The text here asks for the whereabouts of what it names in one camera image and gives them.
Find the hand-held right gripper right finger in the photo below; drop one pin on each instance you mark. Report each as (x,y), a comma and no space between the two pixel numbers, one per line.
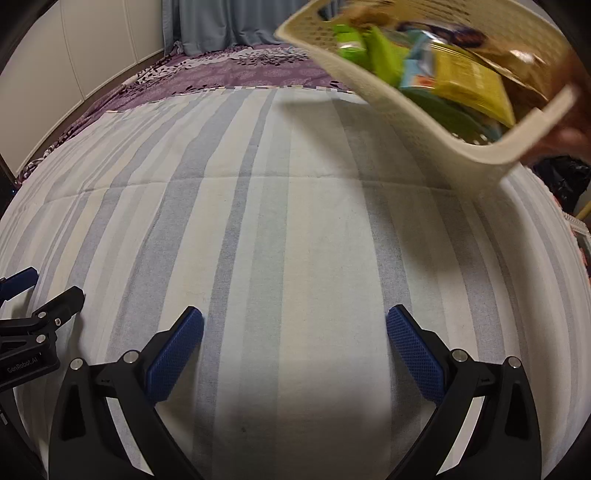
(415,355)

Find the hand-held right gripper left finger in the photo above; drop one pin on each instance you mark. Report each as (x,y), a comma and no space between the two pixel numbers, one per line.
(178,355)

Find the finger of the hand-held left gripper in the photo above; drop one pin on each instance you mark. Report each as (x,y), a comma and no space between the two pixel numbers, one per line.
(21,280)
(60,309)

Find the yellow snack packet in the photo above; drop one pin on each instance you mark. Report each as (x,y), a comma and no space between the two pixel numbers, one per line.
(471,85)

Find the cream perforated plastic basket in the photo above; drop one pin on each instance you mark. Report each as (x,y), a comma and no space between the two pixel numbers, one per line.
(351,78)

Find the light blue snack packet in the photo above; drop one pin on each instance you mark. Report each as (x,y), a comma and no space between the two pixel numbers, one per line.
(418,69)

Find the brown paper snack bag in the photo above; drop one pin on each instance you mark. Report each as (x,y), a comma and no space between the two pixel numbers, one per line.
(521,69)

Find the dark blue snack packet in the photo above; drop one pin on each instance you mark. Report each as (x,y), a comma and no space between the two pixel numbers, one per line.
(457,37)

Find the person's right hand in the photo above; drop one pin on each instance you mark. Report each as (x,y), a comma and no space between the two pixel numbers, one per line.
(563,138)

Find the striped blanket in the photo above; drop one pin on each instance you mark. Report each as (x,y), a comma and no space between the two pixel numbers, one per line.
(300,230)

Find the black plastic bag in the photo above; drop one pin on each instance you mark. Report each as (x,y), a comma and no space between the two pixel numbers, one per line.
(568,184)

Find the white wardrobe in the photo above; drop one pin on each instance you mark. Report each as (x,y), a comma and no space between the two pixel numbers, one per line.
(69,55)

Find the dark green snack packet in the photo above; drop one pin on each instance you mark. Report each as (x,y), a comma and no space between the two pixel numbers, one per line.
(443,113)

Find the purple floral bedsheet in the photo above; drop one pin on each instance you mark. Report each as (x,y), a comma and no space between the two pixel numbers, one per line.
(207,74)

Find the lime green snack packet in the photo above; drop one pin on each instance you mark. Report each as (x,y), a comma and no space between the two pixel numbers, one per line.
(351,44)

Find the grey-blue curtain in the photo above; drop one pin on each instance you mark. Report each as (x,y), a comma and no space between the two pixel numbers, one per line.
(231,23)

